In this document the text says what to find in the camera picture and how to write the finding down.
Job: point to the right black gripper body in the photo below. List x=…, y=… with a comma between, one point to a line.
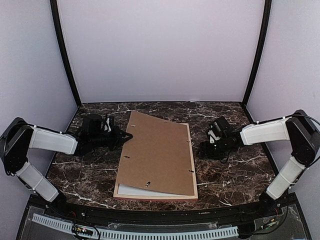
x=218, y=151

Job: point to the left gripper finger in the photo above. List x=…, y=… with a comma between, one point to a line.
x=125, y=135
x=120, y=142

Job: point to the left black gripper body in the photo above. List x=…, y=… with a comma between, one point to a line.
x=110, y=140

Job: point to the brown cardboard backing board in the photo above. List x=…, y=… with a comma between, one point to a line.
x=157, y=158

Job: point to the cat and books photo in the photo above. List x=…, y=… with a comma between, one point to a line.
x=134, y=191

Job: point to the pink wooden picture frame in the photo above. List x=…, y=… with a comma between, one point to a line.
x=179, y=197

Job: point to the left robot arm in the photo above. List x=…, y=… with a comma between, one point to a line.
x=20, y=137

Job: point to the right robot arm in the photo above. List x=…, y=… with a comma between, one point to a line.
x=300, y=129

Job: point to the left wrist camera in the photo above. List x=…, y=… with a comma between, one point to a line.
x=108, y=123

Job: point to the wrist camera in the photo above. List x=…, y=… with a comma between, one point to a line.
x=108, y=123
x=214, y=133

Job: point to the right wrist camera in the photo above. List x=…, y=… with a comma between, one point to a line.
x=214, y=133

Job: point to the black front rail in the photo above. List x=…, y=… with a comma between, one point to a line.
x=240, y=214

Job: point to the white slotted cable duct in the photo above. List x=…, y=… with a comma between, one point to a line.
x=133, y=232

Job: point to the left black corner post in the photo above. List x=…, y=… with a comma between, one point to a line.
x=63, y=52

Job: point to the black corner post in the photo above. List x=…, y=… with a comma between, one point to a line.
x=63, y=52
x=258, y=52

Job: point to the right black corner post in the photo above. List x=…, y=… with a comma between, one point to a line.
x=258, y=52

